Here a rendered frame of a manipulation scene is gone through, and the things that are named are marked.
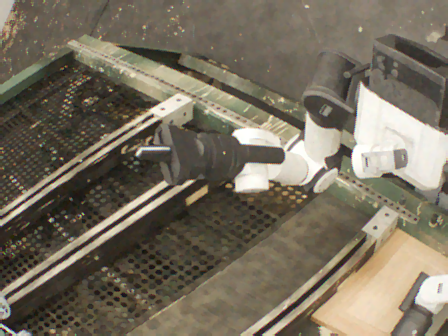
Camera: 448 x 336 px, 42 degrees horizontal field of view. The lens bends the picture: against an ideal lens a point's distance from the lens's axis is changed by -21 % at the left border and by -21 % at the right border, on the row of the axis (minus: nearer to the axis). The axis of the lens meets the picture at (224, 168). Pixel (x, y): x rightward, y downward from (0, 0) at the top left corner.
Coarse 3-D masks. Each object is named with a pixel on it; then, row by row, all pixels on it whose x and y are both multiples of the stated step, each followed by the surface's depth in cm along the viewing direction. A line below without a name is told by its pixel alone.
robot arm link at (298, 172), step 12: (300, 144) 164; (288, 156) 155; (300, 156) 161; (288, 168) 153; (300, 168) 158; (312, 168) 162; (324, 168) 161; (276, 180) 155; (288, 180) 157; (300, 180) 160; (312, 180) 162; (312, 192) 165
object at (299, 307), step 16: (384, 208) 175; (368, 224) 170; (384, 224) 170; (352, 240) 166; (368, 240) 166; (384, 240) 172; (336, 256) 162; (352, 256) 162; (368, 256) 167; (320, 272) 158; (336, 272) 157; (304, 288) 154; (320, 288) 154; (336, 288) 158; (288, 304) 150; (304, 304) 150; (320, 304) 155; (272, 320) 147; (288, 320) 146; (304, 320) 152
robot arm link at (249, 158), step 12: (240, 144) 138; (252, 144) 138; (264, 144) 144; (240, 156) 138; (252, 156) 137; (264, 156) 139; (276, 156) 141; (240, 168) 139; (252, 168) 141; (264, 168) 143; (240, 180) 142; (252, 180) 142; (264, 180) 143; (240, 192) 145; (252, 192) 147
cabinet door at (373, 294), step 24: (408, 240) 172; (384, 264) 165; (408, 264) 164; (432, 264) 163; (360, 288) 159; (384, 288) 158; (408, 288) 157; (336, 312) 153; (360, 312) 152; (384, 312) 151
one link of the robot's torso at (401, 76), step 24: (384, 48) 123; (408, 48) 142; (360, 72) 132; (384, 72) 126; (408, 72) 121; (432, 72) 116; (360, 96) 135; (384, 96) 128; (408, 96) 123; (432, 96) 118; (360, 120) 136; (384, 120) 130; (408, 120) 125; (432, 120) 120; (408, 144) 128; (432, 144) 122; (408, 168) 130; (432, 168) 125
